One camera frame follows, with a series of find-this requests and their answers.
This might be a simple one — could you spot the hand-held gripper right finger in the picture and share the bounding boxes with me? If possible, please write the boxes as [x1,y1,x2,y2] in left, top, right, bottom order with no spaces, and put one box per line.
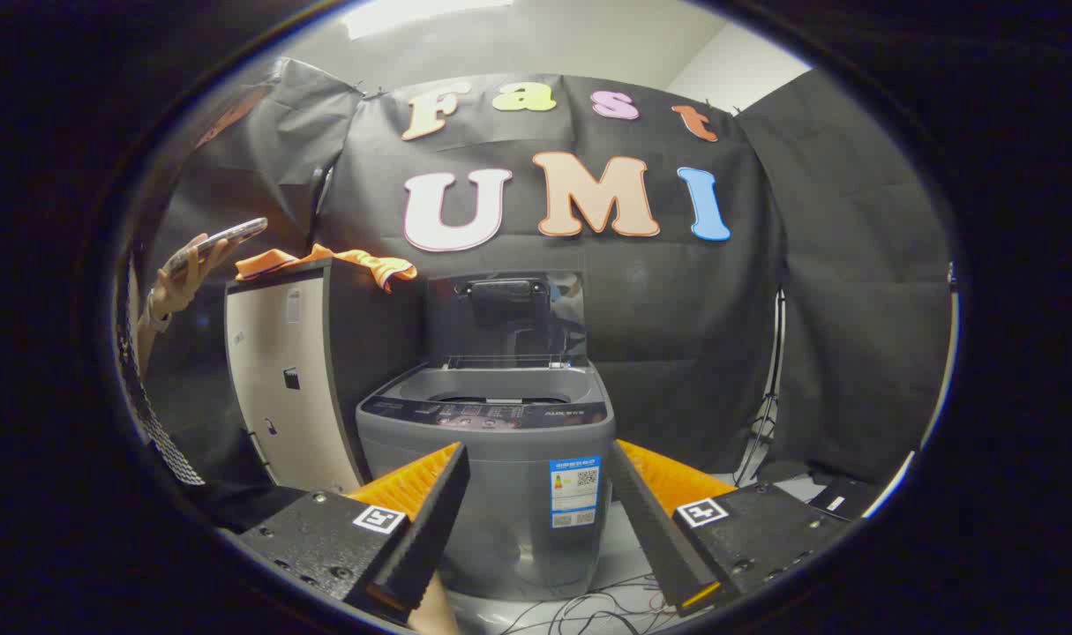
[606,438,852,618]

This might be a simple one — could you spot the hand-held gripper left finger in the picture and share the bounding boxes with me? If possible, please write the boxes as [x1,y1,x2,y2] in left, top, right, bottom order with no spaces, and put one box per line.
[234,441,472,629]

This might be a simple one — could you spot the grey washing machine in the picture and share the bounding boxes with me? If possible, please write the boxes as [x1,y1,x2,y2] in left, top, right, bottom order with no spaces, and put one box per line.
[356,360,618,602]

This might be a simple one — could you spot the orange shirt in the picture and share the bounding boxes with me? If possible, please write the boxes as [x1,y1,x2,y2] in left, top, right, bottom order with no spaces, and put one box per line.
[234,243,419,294]

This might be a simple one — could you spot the smartphone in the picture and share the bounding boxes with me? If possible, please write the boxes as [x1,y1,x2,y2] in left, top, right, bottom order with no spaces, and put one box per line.
[167,217,269,273]

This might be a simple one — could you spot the black light stand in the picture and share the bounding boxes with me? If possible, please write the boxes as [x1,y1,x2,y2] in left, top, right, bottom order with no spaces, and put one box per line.
[731,287,788,488]

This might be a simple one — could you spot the beige cabinet with dark sides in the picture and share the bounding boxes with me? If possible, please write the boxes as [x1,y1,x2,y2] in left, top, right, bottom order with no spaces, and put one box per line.
[225,258,431,495]

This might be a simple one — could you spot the black box with white label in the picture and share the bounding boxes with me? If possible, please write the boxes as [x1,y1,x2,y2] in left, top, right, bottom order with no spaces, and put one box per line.
[807,474,885,523]

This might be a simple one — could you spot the black backdrop cloth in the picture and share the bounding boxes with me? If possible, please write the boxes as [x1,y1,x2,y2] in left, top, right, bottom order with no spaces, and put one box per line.
[143,57,953,495]

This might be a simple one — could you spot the person's checkered clothing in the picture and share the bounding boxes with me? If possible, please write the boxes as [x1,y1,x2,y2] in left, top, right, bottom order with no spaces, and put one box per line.
[116,256,206,488]

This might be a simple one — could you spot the cables on floor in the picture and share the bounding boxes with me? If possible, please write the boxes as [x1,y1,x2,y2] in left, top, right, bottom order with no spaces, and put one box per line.
[500,573,678,635]

